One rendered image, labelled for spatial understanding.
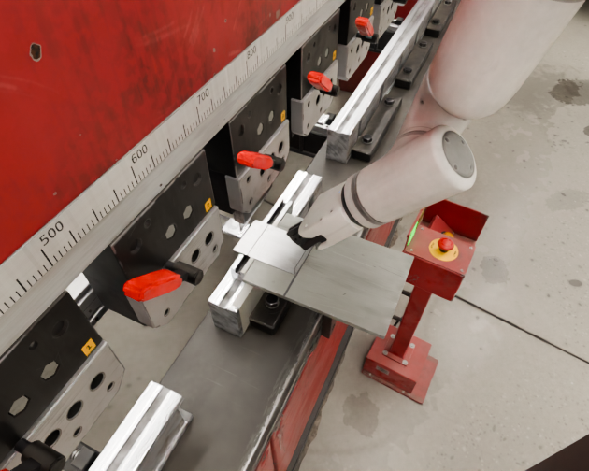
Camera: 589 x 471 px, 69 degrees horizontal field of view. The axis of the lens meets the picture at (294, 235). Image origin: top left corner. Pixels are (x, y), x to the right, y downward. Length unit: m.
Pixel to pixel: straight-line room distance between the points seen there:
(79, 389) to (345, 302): 0.44
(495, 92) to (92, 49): 0.34
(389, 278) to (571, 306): 1.54
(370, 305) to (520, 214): 1.85
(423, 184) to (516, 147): 2.45
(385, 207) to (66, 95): 0.39
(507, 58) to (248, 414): 0.64
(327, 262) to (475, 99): 0.44
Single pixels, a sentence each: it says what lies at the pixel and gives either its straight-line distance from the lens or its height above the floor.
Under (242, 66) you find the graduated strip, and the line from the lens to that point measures 0.52.
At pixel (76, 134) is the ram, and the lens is 0.35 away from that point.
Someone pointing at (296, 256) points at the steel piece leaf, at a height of 1.00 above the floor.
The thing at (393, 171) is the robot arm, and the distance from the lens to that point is 0.55.
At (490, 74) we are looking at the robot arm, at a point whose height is 1.43.
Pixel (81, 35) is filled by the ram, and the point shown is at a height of 1.50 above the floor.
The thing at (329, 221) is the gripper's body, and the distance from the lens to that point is 0.62.
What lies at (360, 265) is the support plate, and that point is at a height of 1.00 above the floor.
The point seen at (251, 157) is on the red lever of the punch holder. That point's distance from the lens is 0.51.
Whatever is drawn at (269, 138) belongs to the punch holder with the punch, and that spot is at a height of 1.25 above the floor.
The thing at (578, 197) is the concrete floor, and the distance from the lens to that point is 2.78.
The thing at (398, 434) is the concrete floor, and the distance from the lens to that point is 1.74.
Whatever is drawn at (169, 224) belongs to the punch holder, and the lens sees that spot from 0.47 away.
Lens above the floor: 1.63
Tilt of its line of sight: 50 degrees down
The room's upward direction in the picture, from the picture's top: straight up
